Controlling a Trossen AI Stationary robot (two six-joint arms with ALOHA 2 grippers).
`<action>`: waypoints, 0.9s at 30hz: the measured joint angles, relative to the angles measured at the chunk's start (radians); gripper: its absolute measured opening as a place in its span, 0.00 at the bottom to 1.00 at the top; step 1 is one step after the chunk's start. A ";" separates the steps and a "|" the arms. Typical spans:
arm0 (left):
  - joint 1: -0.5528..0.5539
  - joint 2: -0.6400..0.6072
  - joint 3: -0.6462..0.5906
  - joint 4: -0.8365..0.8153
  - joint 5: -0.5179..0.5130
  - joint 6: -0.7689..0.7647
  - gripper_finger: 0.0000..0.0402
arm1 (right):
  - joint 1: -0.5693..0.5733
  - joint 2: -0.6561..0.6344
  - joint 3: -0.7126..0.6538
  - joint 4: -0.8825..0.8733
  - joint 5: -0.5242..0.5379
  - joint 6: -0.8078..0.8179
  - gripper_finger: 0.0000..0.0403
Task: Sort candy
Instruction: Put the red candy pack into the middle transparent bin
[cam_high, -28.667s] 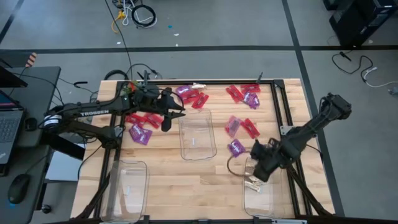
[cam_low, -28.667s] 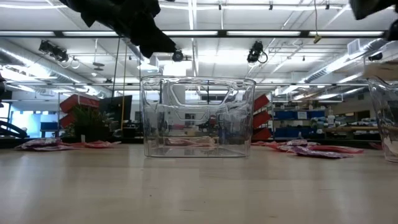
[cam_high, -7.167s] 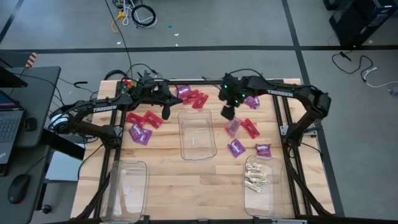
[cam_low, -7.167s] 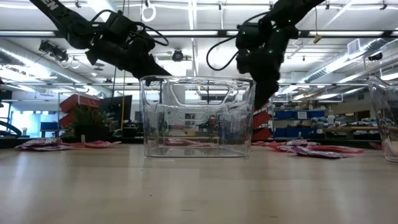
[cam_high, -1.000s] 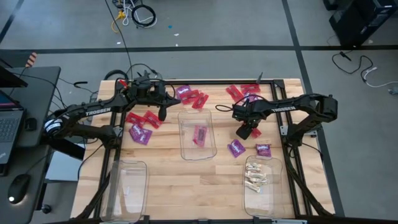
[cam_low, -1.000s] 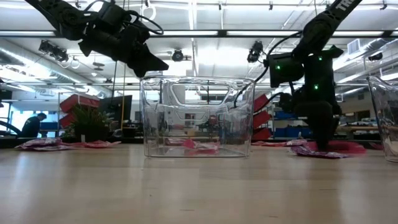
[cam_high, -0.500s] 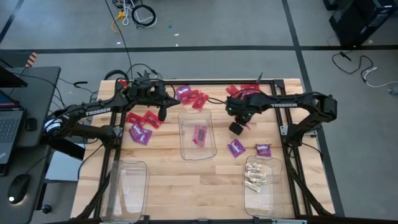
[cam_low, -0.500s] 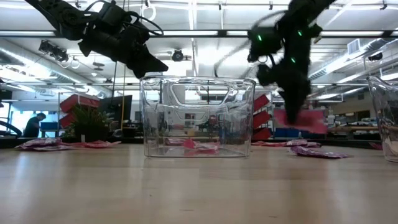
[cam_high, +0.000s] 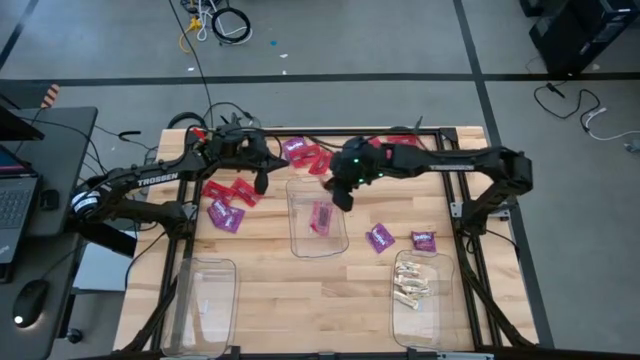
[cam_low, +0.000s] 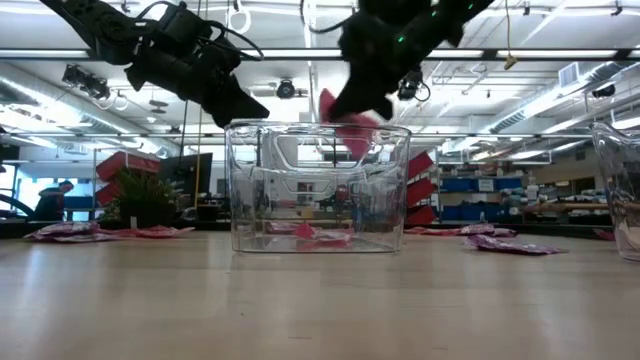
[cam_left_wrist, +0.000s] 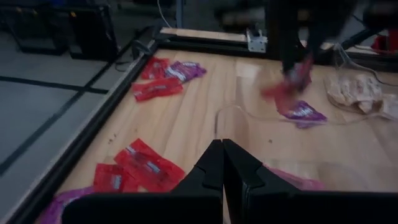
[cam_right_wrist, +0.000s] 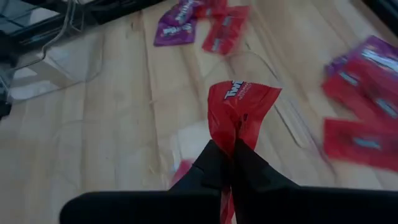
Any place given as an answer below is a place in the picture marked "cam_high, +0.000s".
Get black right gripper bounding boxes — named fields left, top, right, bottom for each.
left=323, top=137, right=394, bottom=193

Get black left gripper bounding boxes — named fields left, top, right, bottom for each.
left=214, top=127, right=290, bottom=172

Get clear plastic bin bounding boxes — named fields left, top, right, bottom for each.
left=389, top=249, right=459, bottom=351
left=285, top=175, right=350, bottom=260
left=160, top=256, right=240, bottom=359

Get dark grey desk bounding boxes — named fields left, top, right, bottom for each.
left=0, top=105, right=100, bottom=360

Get pale grey panel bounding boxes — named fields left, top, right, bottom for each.
left=73, top=247, right=132, bottom=293

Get white flat strip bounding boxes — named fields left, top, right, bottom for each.
left=435, top=352, right=495, bottom=360

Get small black desk device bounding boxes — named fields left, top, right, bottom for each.
left=39, top=188, right=61, bottom=211

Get orange black striped object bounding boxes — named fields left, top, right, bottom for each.
left=40, top=83, right=62, bottom=109

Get black tilted screen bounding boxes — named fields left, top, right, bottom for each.
left=0, top=105, right=46, bottom=142

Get grey laptop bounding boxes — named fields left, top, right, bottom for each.
left=0, top=144, right=41, bottom=284

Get black equipment cabinet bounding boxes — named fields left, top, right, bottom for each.
left=519, top=0, right=640, bottom=76

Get black computer mouse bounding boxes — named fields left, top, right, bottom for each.
left=12, top=278, right=50, bottom=329

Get black cables with plugs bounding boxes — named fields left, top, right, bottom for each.
left=202, top=101, right=262, bottom=130

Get thick black curved hose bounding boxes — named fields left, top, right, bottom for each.
left=166, top=111, right=209, bottom=130

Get long thin black cable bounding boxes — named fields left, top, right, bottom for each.
left=167, top=0, right=215, bottom=129

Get white cable bundle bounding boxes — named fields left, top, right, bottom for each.
left=195, top=0, right=254, bottom=46

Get coiled black cable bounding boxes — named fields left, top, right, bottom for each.
left=210, top=6, right=253, bottom=46

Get yellow cable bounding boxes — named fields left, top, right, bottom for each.
left=178, top=17, right=204, bottom=54

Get black floor cable with plug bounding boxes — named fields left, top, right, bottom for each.
left=532, top=82, right=601, bottom=121

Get white floor cable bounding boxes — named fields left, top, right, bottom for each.
left=579, top=107, right=640, bottom=144

